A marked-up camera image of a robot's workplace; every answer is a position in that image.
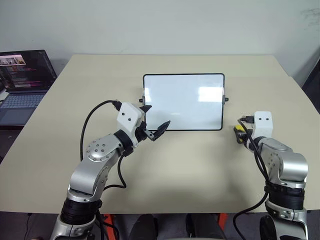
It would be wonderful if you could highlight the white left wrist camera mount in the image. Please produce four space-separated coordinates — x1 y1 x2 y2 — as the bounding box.
116 102 147 149

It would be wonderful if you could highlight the orange frame bar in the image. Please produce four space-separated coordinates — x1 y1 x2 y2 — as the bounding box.
219 213 228 240
104 213 114 240

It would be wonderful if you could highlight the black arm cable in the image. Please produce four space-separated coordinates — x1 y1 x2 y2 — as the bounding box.
233 115 272 240
79 99 127 190

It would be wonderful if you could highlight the white whiteboard with black frame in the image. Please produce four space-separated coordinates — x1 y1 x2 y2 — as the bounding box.
142 73 224 132

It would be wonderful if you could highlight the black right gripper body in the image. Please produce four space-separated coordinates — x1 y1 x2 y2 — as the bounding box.
234 131 251 145

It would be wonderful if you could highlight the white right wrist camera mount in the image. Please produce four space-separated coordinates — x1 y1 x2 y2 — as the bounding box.
250 110 273 139

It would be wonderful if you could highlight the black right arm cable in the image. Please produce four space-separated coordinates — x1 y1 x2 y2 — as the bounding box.
233 115 272 240

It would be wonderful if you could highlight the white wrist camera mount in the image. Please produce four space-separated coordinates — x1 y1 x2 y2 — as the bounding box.
250 110 273 139
116 102 147 149

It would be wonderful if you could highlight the open grey laptop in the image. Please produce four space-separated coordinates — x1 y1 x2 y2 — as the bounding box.
0 49 58 127

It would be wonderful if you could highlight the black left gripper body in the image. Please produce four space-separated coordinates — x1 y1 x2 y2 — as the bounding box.
135 121 155 141

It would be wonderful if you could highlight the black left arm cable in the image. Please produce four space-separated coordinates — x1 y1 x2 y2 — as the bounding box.
79 99 127 190

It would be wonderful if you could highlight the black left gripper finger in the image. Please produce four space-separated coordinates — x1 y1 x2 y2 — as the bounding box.
152 120 172 142
138 104 153 116

